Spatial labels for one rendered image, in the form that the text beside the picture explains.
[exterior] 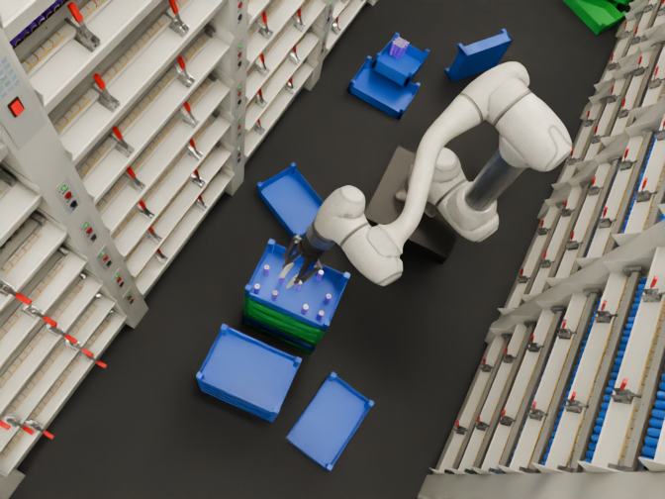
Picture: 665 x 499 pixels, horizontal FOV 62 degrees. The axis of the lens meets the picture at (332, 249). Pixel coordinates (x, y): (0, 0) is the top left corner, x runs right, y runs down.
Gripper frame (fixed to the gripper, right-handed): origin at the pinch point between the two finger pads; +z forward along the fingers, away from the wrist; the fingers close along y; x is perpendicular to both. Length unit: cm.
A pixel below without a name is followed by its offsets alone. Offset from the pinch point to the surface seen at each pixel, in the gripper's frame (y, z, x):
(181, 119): 54, -18, 11
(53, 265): 33, 4, 59
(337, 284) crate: -8.8, 6.8, -21.0
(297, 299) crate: -4.9, 13.1, -7.6
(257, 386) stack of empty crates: -19.0, 38.5, 9.2
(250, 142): 67, 20, -46
